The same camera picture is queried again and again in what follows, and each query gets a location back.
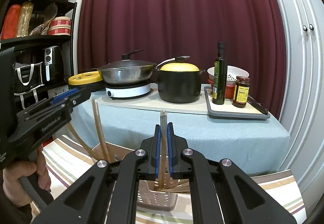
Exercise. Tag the grey-blue tablecloth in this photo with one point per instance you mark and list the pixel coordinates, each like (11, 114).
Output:
(256, 146)

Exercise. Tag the red striped round tins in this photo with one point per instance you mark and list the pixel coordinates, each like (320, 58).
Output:
(60, 26)

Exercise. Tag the black shelving unit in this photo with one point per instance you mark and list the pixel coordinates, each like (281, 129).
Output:
(30, 49)

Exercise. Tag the gold package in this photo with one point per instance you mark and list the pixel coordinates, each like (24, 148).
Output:
(24, 19)

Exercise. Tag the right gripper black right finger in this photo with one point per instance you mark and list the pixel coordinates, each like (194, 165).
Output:
(220, 191)

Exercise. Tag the wooden chopstick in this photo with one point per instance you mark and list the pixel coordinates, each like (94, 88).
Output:
(169, 183)
(184, 184)
(178, 189)
(103, 137)
(82, 143)
(163, 148)
(100, 135)

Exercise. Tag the steel wok with lid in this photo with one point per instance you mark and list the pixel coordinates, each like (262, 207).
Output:
(131, 71)

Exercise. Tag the person left hand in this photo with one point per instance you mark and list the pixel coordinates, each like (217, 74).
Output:
(11, 175)

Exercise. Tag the dark olive oil bottle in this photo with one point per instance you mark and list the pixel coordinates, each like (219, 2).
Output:
(220, 75)

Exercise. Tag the yellow lidded flat pan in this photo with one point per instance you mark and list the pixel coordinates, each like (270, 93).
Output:
(91, 81)

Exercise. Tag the white bowl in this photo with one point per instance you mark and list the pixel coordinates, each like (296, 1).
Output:
(232, 73)

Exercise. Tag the red jar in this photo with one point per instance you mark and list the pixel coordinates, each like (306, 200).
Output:
(229, 89)

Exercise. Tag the black pot yellow lid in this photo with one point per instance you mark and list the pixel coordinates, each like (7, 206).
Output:
(179, 82)

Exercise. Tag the maroon curtain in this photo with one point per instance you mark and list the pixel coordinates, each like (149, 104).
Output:
(159, 29)

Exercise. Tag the striped tablecloth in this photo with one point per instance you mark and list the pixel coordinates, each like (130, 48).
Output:
(67, 161)

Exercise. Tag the white perforated utensil holder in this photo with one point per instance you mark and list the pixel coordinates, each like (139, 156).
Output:
(147, 196)

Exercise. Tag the orange package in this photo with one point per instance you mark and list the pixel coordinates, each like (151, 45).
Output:
(10, 26)

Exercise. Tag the beige placemat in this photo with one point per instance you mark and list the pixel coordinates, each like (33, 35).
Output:
(152, 101)

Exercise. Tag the black air fryer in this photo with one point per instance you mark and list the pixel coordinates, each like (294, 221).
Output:
(54, 67)

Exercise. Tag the white induction cooker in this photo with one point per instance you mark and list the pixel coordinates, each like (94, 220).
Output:
(119, 91)

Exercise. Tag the white cabinet doors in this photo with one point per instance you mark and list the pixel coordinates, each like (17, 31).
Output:
(302, 108)

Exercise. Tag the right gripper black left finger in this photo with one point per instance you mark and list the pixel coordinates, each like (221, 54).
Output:
(107, 192)

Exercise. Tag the black handled knife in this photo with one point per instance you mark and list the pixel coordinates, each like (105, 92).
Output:
(257, 105)

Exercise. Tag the black white tote bag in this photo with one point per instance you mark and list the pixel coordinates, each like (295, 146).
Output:
(28, 79)

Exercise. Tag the grey cutting board tray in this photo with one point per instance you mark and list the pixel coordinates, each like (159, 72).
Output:
(228, 110)

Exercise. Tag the sauce jar yellow label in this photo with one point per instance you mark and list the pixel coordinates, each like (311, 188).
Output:
(241, 91)

